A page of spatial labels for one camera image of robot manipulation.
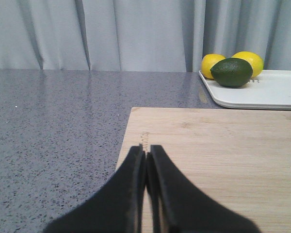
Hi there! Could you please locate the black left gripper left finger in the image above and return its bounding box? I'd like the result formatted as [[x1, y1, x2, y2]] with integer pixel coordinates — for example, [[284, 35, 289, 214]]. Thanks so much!
[[44, 145, 146, 233]]

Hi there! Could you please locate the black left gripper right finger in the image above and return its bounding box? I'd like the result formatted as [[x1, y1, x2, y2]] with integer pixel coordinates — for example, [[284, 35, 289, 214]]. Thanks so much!
[[146, 145, 260, 233]]

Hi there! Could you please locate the white rectangular tray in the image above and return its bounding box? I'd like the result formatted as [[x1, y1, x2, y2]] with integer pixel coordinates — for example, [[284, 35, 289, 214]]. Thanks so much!
[[199, 70, 291, 111]]

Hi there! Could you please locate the wooden cutting board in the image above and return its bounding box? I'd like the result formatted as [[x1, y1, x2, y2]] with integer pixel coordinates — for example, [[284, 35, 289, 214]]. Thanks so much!
[[118, 107, 291, 233]]

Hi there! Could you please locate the green lime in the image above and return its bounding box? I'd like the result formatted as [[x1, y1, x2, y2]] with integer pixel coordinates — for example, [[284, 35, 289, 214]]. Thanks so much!
[[210, 58, 253, 88]]

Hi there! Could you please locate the left yellow lemon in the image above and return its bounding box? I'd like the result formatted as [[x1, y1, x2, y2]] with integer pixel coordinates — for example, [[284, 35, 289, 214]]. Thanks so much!
[[201, 53, 226, 80]]

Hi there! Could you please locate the yellow lemon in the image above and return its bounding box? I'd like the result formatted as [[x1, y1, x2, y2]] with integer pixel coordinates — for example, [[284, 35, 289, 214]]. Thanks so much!
[[231, 51, 264, 78], [201, 53, 226, 80]]

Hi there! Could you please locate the right yellow lemon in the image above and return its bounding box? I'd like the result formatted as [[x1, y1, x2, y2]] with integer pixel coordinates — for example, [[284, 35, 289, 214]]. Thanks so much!
[[231, 51, 264, 78]]

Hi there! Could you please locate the grey curtain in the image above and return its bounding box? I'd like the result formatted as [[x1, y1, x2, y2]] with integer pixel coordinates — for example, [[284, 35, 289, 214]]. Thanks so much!
[[0, 0, 291, 72]]

